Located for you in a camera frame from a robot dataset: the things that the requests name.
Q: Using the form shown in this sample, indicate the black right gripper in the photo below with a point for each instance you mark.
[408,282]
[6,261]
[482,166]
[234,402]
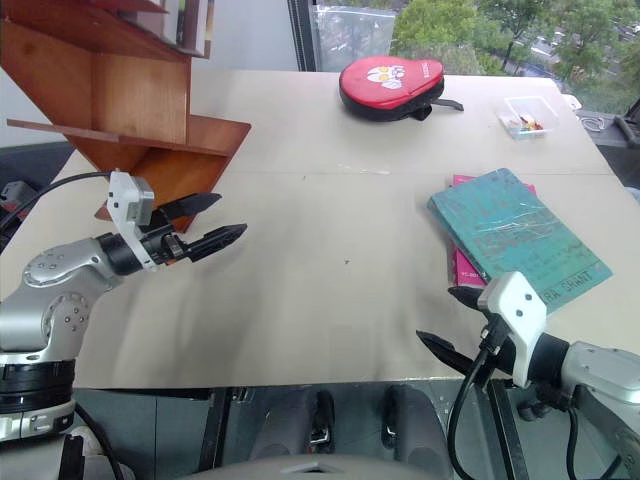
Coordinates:
[502,360]

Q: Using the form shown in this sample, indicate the teal book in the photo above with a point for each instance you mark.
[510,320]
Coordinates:
[515,230]

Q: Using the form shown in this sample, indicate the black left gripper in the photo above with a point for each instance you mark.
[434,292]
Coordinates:
[162,247]

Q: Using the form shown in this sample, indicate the pink book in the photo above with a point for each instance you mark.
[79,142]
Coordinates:
[465,265]

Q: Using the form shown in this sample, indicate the black background object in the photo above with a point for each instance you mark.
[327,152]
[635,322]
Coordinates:
[629,131]

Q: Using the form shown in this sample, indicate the small colourful pieces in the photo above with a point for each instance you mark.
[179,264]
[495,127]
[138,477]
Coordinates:
[527,124]

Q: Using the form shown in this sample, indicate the black table leg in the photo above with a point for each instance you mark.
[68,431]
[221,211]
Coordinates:
[222,425]
[507,430]

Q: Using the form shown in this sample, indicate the brown wooden bookshelf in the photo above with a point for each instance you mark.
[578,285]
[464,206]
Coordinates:
[135,95]

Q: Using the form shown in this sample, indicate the clear plastic box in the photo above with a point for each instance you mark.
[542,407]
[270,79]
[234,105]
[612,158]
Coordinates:
[527,112]

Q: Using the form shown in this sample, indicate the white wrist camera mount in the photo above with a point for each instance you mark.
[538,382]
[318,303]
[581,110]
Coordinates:
[122,197]
[517,305]

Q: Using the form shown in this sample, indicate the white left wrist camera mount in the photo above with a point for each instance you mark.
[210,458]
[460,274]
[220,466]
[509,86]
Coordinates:
[122,197]

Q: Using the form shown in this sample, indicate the red black paddle case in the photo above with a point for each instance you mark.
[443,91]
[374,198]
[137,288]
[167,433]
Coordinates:
[385,85]

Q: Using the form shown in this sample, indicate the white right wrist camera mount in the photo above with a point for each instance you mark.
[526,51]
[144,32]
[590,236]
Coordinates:
[517,305]

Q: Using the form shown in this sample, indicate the black window frame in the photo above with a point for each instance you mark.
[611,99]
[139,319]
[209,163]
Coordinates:
[302,35]

